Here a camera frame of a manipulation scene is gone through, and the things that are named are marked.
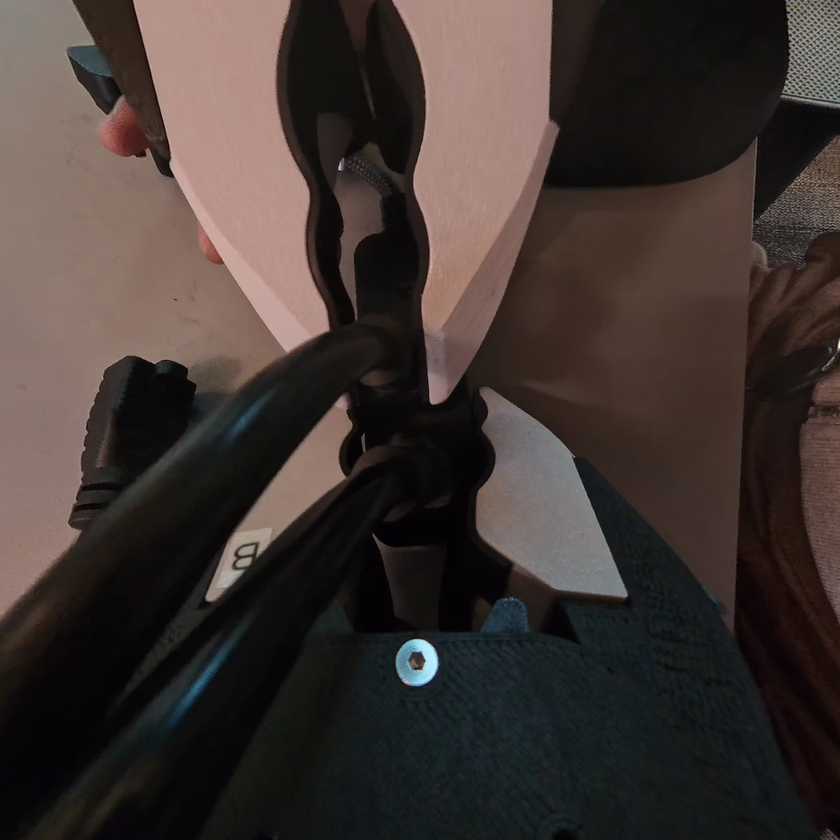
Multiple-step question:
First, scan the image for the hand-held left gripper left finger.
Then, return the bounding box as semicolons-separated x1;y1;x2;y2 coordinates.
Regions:
205;390;368;603

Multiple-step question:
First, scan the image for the grey zip hoodie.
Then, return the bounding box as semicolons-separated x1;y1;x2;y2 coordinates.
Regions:
804;387;840;631

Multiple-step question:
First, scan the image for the black ribbed socket connector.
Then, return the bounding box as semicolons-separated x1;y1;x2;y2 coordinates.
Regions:
67;356;198;531

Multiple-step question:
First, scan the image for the metal zipper pull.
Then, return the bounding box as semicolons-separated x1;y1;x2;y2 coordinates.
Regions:
755;338;840;398

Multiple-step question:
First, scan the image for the grey mesh chair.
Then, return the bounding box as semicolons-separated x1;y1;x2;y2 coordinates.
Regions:
755;0;840;221

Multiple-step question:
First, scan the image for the black power plug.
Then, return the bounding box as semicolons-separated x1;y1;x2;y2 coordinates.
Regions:
341;226;427;395

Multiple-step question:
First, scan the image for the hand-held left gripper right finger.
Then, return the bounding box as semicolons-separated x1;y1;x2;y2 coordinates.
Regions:
467;386;631;630

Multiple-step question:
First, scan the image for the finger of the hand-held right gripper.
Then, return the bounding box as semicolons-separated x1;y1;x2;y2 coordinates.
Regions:
131;0;368;358
364;0;560;403

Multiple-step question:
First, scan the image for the black power cable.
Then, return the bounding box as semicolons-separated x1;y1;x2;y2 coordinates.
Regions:
0;315;421;756
20;446;460;840

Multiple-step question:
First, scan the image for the person's right hand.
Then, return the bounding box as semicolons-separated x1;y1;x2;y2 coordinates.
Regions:
97;98;227;266

